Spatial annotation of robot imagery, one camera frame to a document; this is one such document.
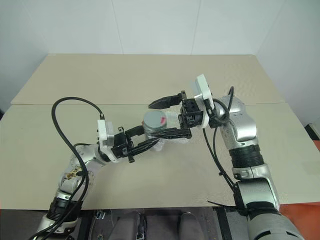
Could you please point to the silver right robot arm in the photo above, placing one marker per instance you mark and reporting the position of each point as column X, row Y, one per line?
column 246, row 127

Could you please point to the black frame bar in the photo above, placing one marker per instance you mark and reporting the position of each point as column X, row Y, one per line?
column 221, row 225

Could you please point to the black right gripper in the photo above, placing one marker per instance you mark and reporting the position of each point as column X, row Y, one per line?
column 191, row 113

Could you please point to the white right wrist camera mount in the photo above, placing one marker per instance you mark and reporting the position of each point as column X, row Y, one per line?
column 203, row 91

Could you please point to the clear plastic jar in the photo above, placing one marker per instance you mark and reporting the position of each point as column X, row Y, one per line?
column 172, row 120

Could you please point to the dark grey rounded pad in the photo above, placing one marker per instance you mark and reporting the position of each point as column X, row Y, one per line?
column 188, row 226

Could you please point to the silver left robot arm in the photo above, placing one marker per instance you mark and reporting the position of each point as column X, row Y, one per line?
column 83, row 156

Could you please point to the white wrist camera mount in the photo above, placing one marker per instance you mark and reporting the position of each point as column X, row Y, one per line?
column 103, row 135
column 203, row 91

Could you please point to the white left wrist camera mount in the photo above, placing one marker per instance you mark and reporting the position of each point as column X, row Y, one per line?
column 103, row 135

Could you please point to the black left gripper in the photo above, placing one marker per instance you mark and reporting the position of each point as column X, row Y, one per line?
column 121, row 147

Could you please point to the red orange panel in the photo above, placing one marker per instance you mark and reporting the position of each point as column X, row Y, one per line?
column 315, row 146

